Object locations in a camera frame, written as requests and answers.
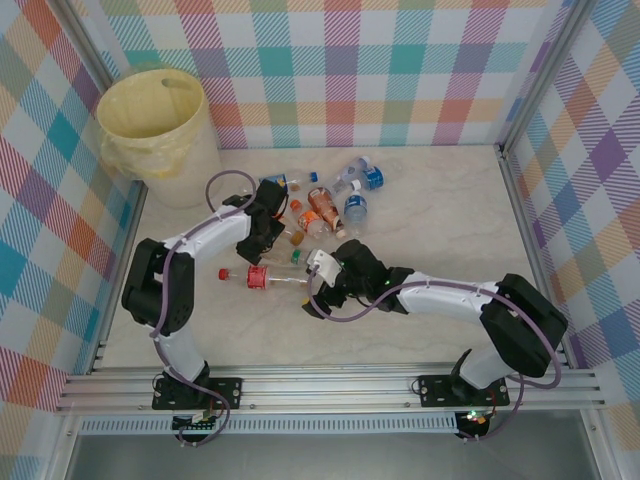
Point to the orange label clear bottle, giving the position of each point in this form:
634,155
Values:
290,234

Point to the red label cola bottle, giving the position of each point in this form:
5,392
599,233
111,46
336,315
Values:
256,277

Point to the clear bottle green cap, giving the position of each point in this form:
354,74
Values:
296,256

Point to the small orange cap bottle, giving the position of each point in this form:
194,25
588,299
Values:
309,220

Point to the brown label plastic bottle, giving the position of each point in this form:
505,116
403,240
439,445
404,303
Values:
322,202

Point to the white cap water bottle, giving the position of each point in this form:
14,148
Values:
356,205

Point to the blue label water bottle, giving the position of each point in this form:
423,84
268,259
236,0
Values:
374,179

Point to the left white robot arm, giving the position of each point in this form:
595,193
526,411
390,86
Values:
222,242

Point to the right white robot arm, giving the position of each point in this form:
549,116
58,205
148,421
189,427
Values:
440,305

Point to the cream plastic bin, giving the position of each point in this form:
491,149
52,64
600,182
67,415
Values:
200,170

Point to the yellow bin liner bag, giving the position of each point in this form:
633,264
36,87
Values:
140,115

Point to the Pepsi label plastic bottle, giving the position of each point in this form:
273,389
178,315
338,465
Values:
300,176

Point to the clear bottle pale blue cap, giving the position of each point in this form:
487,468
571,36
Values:
350,172

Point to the grey metal base panel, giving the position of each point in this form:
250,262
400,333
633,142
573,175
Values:
325,460

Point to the left control circuit board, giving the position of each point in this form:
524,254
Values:
192,425

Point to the control circuit board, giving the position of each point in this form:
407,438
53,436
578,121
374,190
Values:
475,421
192,425

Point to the right control circuit board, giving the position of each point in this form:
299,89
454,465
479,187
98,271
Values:
475,421

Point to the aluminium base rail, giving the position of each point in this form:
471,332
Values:
325,390

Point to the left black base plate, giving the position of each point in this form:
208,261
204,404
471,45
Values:
230,390

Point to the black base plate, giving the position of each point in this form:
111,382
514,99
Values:
230,390
435,390

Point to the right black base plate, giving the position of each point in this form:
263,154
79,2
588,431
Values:
435,390

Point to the aluminium frame post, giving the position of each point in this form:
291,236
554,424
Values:
82,35
542,75

